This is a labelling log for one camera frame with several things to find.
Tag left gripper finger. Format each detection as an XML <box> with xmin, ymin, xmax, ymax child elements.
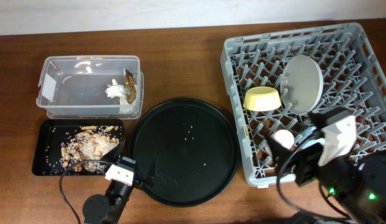
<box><xmin>143</xmin><ymin>157</ymin><xmax>158</xmax><ymax>188</ymax></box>
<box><xmin>101</xmin><ymin>140</ymin><xmax>125</xmax><ymax>162</ymax></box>

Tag food scraps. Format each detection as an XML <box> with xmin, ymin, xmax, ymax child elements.
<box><xmin>42</xmin><ymin>126</ymin><xmax>122</xmax><ymax>175</ymax></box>

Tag pink cup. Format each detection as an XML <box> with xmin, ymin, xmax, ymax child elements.
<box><xmin>265</xmin><ymin>129</ymin><xmax>294</xmax><ymax>156</ymax></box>

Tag white napkin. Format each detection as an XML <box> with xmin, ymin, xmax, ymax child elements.
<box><xmin>105</xmin><ymin>79</ymin><xmax>134</xmax><ymax>114</ymax></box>

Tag gold snack wrapper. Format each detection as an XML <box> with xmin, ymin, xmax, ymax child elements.
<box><xmin>124</xmin><ymin>69</ymin><xmax>136</xmax><ymax>104</ymax></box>

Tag yellow bowl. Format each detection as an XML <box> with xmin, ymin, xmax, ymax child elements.
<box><xmin>243</xmin><ymin>86</ymin><xmax>281</xmax><ymax>112</ymax></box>

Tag grey plate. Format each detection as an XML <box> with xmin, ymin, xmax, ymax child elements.
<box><xmin>280</xmin><ymin>55</ymin><xmax>323</xmax><ymax>114</ymax></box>

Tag blue cup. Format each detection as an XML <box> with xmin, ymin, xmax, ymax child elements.
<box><xmin>298</xmin><ymin>126</ymin><xmax>325</xmax><ymax>149</ymax></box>

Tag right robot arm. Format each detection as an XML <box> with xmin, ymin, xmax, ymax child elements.
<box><xmin>265</xmin><ymin>135</ymin><xmax>386</xmax><ymax>223</ymax></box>

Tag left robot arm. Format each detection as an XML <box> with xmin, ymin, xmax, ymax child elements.
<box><xmin>82</xmin><ymin>142</ymin><xmax>159</xmax><ymax>223</ymax></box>

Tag grey dishwasher rack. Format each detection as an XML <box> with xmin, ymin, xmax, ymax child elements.
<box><xmin>220</xmin><ymin>23</ymin><xmax>386</xmax><ymax>188</ymax></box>

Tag round black tray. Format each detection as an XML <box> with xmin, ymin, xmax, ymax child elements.
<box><xmin>128</xmin><ymin>98</ymin><xmax>240</xmax><ymax>207</ymax></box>

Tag black rectangular tray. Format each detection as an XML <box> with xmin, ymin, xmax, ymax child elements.
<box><xmin>32</xmin><ymin>119</ymin><xmax>125</xmax><ymax>176</ymax></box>

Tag black object bottom edge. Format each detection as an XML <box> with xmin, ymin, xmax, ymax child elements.
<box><xmin>286</xmin><ymin>213</ymin><xmax>319</xmax><ymax>224</ymax></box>

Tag clear plastic bin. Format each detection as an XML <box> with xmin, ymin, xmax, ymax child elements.
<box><xmin>36</xmin><ymin>55</ymin><xmax>144</xmax><ymax>119</ymax></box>

